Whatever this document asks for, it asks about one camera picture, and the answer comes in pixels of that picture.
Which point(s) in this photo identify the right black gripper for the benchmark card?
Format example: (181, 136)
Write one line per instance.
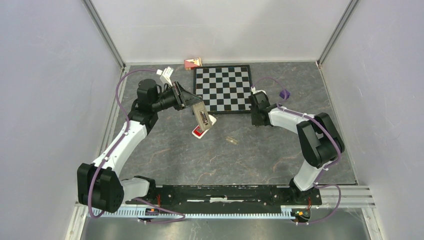
(254, 121)

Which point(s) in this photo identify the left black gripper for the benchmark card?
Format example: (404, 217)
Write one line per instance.
(179, 93)

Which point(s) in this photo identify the beige remote control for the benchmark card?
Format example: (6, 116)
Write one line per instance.
(202, 116)

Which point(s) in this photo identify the beige battery cover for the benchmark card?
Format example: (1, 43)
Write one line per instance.
(231, 140)

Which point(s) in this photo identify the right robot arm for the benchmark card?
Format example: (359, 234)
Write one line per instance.
(320, 142)

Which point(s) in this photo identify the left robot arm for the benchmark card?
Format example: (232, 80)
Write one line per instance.
(98, 183)

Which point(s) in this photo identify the red white remote control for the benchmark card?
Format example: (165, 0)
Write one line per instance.
(199, 133)

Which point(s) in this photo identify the purple cube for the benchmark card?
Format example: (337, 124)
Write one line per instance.
(284, 94)

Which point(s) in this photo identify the red orange small box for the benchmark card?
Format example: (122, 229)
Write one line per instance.
(190, 64)

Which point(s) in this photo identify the black white chessboard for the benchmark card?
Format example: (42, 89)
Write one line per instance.
(225, 89)

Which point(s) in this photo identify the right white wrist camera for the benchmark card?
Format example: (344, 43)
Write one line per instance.
(254, 91)

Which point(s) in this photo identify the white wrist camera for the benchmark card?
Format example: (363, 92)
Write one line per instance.
(165, 75)
(254, 91)

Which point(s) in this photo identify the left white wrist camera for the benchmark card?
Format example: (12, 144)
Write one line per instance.
(165, 75)

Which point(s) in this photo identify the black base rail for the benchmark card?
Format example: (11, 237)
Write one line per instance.
(230, 199)

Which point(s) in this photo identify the white slotted cable duct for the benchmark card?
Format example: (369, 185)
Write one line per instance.
(146, 212)

